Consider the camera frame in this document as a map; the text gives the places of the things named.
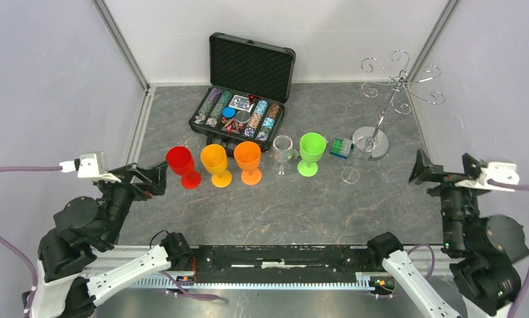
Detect green wine glass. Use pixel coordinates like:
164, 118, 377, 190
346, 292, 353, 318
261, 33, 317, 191
298, 132, 327, 177

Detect yellow wine glass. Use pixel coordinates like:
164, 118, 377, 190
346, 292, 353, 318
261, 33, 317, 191
200, 144, 233, 188

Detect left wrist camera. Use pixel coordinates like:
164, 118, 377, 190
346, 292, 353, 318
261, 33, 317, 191
59, 151, 121, 183

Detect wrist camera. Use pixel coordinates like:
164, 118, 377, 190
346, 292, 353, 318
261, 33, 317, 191
59, 151, 121, 183
454, 162, 520, 191

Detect blue dealer chip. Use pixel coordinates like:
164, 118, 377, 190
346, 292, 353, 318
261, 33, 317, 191
222, 107, 237, 119

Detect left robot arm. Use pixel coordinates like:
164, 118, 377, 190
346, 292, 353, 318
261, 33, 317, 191
25, 159, 192, 317

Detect red wine glass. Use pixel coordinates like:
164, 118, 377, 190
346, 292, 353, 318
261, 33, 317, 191
166, 146, 202, 189

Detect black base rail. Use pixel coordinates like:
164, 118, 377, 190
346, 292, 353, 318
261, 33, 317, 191
169, 244, 383, 284

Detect grey round puck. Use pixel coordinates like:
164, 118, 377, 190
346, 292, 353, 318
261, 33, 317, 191
235, 111, 251, 124

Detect playing card deck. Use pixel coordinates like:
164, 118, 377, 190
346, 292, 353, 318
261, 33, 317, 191
228, 95, 253, 112

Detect orange wine glass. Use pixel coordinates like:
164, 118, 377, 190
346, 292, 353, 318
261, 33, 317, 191
233, 141, 262, 186

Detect clear wine glass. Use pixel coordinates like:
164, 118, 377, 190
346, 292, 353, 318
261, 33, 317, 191
341, 142, 375, 184
272, 135, 293, 176

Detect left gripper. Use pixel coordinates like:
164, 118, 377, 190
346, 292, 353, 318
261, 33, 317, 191
98, 159, 170, 246

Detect black poker chip case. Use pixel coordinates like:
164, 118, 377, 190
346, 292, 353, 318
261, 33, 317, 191
188, 32, 296, 156

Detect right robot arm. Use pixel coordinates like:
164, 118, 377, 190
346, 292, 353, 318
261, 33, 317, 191
366, 150, 529, 317

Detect green blue toy bricks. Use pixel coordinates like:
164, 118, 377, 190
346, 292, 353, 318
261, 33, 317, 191
329, 138, 353, 159

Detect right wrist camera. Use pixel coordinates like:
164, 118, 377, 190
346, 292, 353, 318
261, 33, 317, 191
454, 162, 520, 191

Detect chrome wine glass rack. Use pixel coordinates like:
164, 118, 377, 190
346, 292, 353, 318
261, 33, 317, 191
352, 49, 445, 161

